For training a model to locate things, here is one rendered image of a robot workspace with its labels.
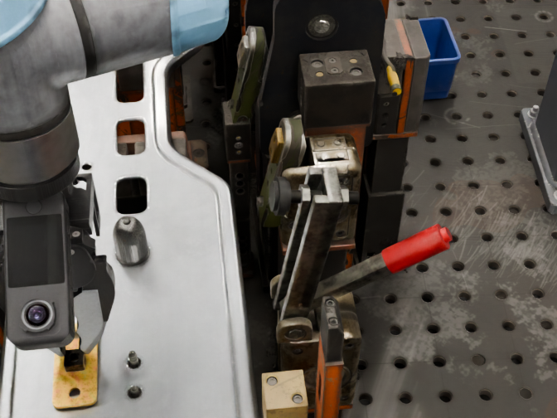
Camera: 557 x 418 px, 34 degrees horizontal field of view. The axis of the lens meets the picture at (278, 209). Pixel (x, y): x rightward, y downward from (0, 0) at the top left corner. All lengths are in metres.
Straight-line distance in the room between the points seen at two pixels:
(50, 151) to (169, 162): 0.35
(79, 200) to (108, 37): 0.17
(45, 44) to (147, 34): 0.07
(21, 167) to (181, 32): 0.14
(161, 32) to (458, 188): 0.83
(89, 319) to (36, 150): 0.19
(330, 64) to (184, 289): 0.26
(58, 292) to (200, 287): 0.23
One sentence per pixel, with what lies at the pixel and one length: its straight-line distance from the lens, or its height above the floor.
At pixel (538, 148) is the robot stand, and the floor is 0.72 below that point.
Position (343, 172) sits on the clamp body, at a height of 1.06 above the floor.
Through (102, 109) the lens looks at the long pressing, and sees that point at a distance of 1.06.
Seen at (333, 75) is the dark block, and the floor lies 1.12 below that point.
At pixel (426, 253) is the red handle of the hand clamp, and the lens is 0.74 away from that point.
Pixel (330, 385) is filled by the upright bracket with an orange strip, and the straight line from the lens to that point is 0.67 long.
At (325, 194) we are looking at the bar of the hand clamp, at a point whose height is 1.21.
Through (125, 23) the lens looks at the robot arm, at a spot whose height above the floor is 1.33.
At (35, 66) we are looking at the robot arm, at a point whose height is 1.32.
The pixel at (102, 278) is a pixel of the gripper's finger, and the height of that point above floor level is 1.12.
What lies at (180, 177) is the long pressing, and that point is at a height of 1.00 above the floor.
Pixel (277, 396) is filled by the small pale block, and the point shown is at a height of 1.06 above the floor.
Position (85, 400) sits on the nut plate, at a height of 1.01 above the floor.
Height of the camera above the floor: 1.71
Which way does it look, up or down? 49 degrees down
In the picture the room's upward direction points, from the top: straight up
